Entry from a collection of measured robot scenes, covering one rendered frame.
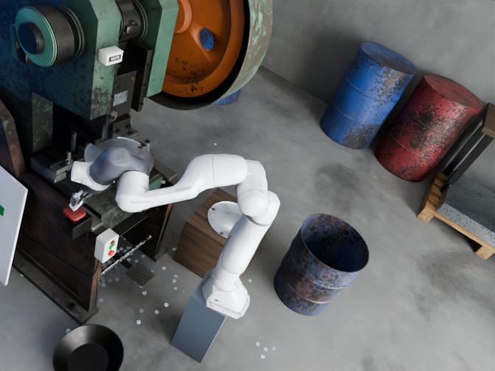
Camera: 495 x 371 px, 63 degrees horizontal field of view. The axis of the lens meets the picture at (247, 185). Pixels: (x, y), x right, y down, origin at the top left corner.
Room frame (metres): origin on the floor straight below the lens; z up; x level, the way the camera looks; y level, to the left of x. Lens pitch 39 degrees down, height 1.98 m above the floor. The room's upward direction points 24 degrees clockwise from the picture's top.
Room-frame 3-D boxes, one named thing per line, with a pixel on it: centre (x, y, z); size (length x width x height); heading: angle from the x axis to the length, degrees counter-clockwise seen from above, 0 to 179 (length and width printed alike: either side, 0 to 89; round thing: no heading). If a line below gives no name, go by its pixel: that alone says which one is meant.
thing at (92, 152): (1.32, 0.56, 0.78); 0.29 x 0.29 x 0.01
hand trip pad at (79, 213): (0.97, 0.55, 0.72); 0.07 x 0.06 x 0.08; 73
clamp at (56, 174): (1.19, 0.73, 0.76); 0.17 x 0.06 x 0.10; 163
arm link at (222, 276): (1.16, -0.07, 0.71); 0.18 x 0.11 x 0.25; 3
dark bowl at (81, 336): (0.82, 0.35, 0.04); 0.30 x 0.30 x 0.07
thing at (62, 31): (1.12, 0.77, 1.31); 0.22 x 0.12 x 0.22; 73
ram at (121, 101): (1.34, 0.64, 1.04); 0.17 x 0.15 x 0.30; 73
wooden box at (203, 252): (1.69, 0.00, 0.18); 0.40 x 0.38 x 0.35; 79
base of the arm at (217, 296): (1.12, -0.11, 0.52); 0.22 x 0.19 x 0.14; 80
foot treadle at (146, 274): (1.32, 0.55, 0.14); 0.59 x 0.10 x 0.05; 73
